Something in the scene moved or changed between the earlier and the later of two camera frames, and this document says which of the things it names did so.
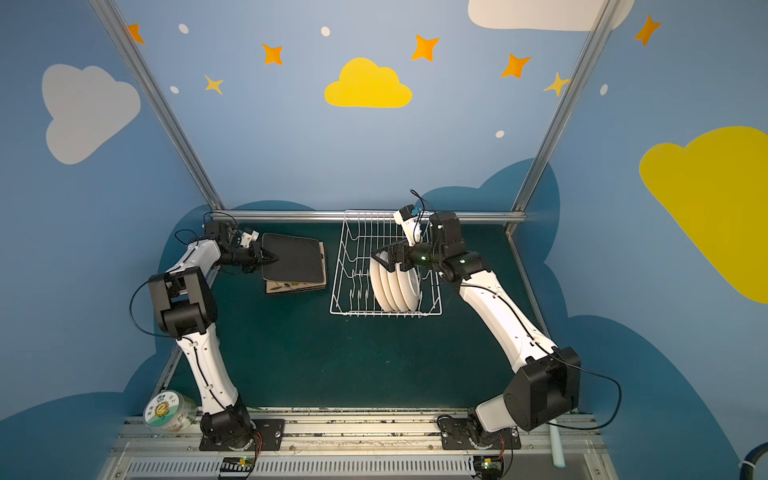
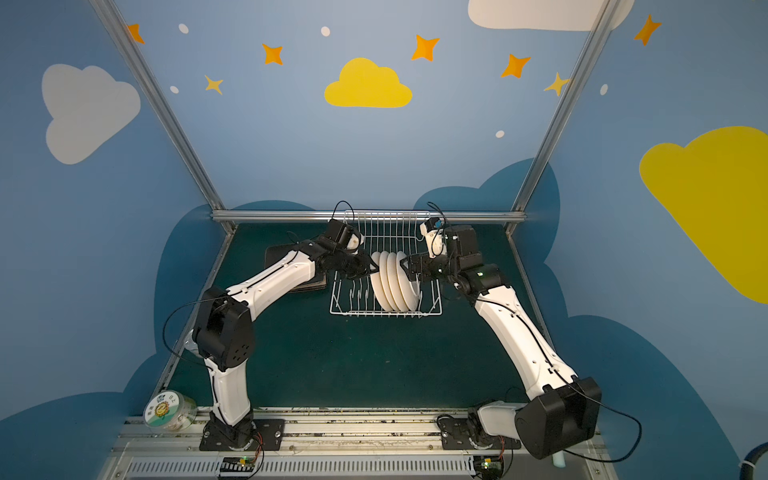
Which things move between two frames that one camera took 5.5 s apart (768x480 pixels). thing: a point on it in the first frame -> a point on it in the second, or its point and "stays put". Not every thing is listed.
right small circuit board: [487, 467] stays put
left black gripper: [245, 254] -> [355, 260]
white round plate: [377, 286] stays put
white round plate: [388, 289] stays put
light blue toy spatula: [557, 449] stays put
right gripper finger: [390, 266] -> [410, 274]
